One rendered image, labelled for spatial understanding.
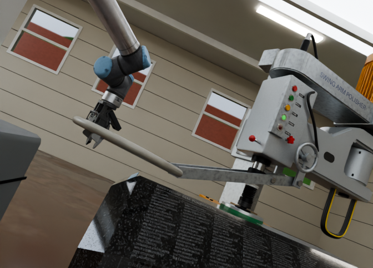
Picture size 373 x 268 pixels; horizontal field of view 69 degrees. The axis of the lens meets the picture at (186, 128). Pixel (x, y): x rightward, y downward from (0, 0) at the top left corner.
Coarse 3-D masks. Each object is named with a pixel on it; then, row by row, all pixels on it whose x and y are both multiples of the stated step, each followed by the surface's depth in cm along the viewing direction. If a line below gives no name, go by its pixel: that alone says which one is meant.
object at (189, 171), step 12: (180, 168) 115; (192, 168) 117; (204, 168) 132; (216, 168) 134; (228, 168) 138; (216, 180) 122; (228, 180) 124; (240, 180) 127; (252, 180) 129; (264, 180) 132; (276, 180) 135; (288, 180) 138; (300, 180) 137
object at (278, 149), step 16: (272, 80) 143; (272, 96) 137; (256, 112) 143; (272, 112) 132; (304, 112) 135; (256, 128) 137; (288, 128) 131; (304, 128) 136; (240, 144) 143; (256, 144) 131; (272, 144) 128; (288, 144) 132; (256, 160) 135; (272, 160) 132; (288, 160) 132
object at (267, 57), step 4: (264, 52) 225; (268, 52) 222; (272, 52) 219; (276, 52) 215; (264, 56) 223; (268, 56) 220; (272, 56) 217; (260, 60) 225; (264, 60) 221; (268, 60) 218; (272, 60) 215; (260, 64) 223; (264, 64) 220; (268, 64) 217; (264, 68) 225; (268, 68) 222; (268, 72) 228
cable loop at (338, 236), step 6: (330, 192) 159; (330, 198) 158; (330, 204) 157; (354, 204) 166; (324, 210) 158; (348, 210) 166; (324, 216) 157; (348, 216) 165; (324, 222) 156; (348, 222) 164; (324, 228) 156; (342, 228) 164; (330, 234) 158; (336, 234) 161; (342, 234) 162
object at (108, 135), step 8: (80, 120) 94; (88, 120) 93; (88, 128) 91; (96, 128) 90; (104, 128) 90; (104, 136) 89; (112, 136) 88; (120, 136) 89; (120, 144) 88; (128, 144) 88; (136, 144) 90; (136, 152) 89; (144, 152) 90; (152, 160) 91; (160, 160) 93; (160, 168) 128; (168, 168) 96; (176, 168) 100
